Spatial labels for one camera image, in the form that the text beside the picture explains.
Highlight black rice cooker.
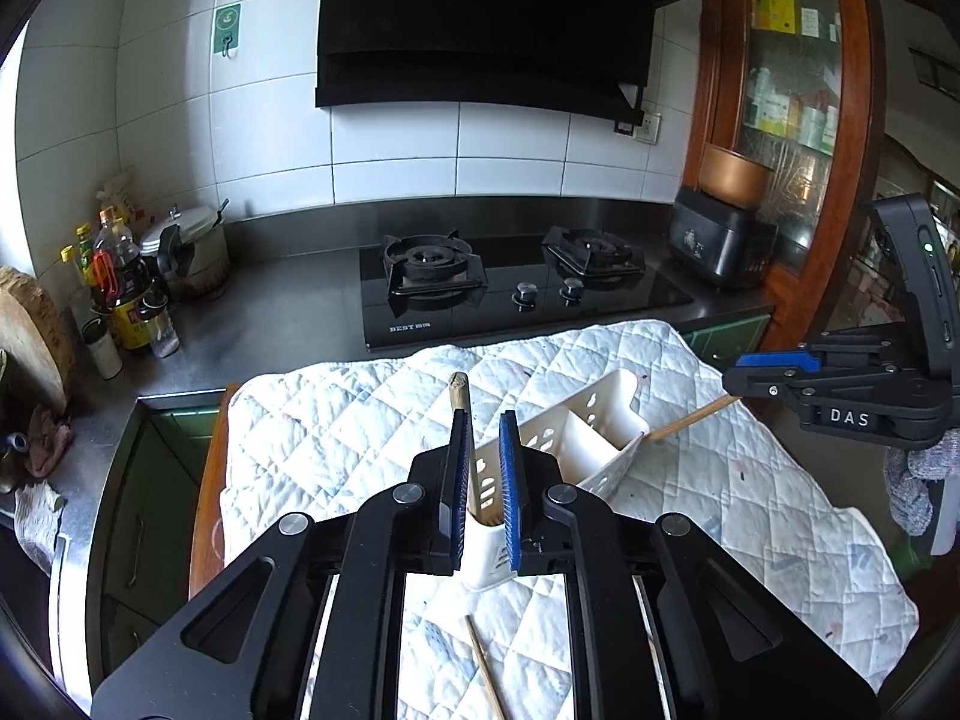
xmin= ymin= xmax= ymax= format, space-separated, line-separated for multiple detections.
xmin=667 ymin=186 xmax=781 ymax=293

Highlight crumpled beige bag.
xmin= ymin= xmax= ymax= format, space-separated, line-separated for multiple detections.
xmin=96 ymin=169 xmax=140 ymax=220

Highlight person's right hand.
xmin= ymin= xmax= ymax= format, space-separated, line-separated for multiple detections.
xmin=883 ymin=446 xmax=935 ymax=538

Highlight white shaker bottle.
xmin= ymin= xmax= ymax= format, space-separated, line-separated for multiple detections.
xmin=81 ymin=316 xmax=124 ymax=380

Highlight green wall hook sticker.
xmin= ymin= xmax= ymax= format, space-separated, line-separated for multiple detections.
xmin=211 ymin=4 xmax=243 ymax=59

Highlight steel pressure cooker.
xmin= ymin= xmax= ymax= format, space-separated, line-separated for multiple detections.
xmin=140 ymin=201 xmax=230 ymax=302

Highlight round wooden cutting board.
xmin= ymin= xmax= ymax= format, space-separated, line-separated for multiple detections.
xmin=0 ymin=265 xmax=76 ymax=415

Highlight white quilted mat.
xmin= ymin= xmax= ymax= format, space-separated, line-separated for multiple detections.
xmin=217 ymin=319 xmax=920 ymax=720

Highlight green base cabinet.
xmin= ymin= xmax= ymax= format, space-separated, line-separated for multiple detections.
xmin=691 ymin=312 xmax=774 ymax=370
xmin=100 ymin=406 xmax=220 ymax=680

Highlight brown rag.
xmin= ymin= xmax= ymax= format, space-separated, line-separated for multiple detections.
xmin=28 ymin=403 xmax=76 ymax=478

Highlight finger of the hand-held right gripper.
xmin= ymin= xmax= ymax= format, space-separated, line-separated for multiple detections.
xmin=732 ymin=328 xmax=912 ymax=382
xmin=722 ymin=369 xmax=950 ymax=412

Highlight dark soy sauce bottle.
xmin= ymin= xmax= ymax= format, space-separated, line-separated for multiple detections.
xmin=111 ymin=221 xmax=163 ymax=350

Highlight white plastic utensil holder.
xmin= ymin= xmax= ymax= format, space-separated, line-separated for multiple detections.
xmin=465 ymin=369 xmax=650 ymax=592

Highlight yellow capped bottle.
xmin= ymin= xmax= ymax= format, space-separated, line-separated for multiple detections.
xmin=61 ymin=243 xmax=97 ymax=290

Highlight packets behind cabinet glass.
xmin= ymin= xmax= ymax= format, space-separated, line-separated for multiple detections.
xmin=746 ymin=0 xmax=845 ymax=155

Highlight wooden glass door cabinet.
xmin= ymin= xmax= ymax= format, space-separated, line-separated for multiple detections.
xmin=681 ymin=0 xmax=890 ymax=362

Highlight copper inner pot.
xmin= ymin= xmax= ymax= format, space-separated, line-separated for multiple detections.
xmin=697 ymin=144 xmax=774 ymax=210

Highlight black gas stove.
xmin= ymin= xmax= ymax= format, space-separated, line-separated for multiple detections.
xmin=358 ymin=225 xmax=695 ymax=350

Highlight white rag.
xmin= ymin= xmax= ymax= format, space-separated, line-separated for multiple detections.
xmin=13 ymin=480 xmax=69 ymax=575

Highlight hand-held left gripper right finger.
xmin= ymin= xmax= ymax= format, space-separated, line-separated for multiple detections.
xmin=499 ymin=409 xmax=878 ymax=720

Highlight black range hood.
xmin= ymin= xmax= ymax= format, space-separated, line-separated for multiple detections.
xmin=315 ymin=0 xmax=721 ymax=125

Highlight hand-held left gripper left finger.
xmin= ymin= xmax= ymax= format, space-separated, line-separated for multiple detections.
xmin=94 ymin=409 xmax=473 ymax=720

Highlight small clear jar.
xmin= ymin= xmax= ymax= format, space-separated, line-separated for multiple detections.
xmin=148 ymin=306 xmax=182 ymax=358

